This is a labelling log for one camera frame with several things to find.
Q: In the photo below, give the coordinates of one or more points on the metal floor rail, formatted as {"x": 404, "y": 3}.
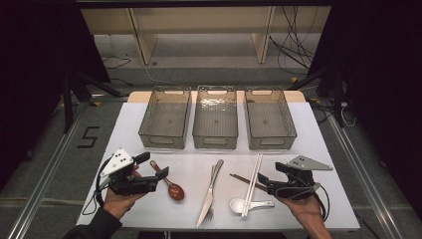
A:
{"x": 361, "y": 172}
{"x": 49, "y": 172}

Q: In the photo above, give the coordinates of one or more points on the white ceramic spoon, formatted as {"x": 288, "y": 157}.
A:
{"x": 237, "y": 205}

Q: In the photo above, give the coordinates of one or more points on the brown wooden chopstick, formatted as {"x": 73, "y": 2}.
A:
{"x": 240, "y": 178}
{"x": 244, "y": 181}

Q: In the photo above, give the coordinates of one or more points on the silver fork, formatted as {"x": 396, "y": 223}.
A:
{"x": 209, "y": 215}

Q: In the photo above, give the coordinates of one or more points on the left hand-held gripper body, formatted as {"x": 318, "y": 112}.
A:
{"x": 117, "y": 162}

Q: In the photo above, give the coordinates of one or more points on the red-brown lacquer spoon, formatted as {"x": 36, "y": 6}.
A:
{"x": 175, "y": 192}

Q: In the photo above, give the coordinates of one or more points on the transparent grey plastic bin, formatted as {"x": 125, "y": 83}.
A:
{"x": 269, "y": 121}
{"x": 166, "y": 119}
{"x": 215, "y": 119}

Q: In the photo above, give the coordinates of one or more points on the beige wooden desk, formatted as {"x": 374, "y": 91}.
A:
{"x": 205, "y": 20}

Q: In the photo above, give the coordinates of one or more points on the black curtain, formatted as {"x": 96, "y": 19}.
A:
{"x": 384, "y": 83}
{"x": 33, "y": 66}

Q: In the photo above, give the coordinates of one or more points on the silver table knife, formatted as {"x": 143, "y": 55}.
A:
{"x": 209, "y": 195}

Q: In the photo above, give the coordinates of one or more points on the white table cover sheet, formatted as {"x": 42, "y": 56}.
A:
{"x": 192, "y": 176}

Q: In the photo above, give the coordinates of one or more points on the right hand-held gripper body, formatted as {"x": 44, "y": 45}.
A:
{"x": 298, "y": 186}

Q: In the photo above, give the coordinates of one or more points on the person's left hand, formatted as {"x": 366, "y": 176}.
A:
{"x": 117, "y": 204}

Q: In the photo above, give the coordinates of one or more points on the black metal stand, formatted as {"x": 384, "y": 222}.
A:
{"x": 336, "y": 99}

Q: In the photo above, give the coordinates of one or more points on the person's right hand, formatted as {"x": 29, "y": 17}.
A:
{"x": 307, "y": 209}

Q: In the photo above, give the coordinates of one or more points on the black tripod stand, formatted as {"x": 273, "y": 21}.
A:
{"x": 68, "y": 106}

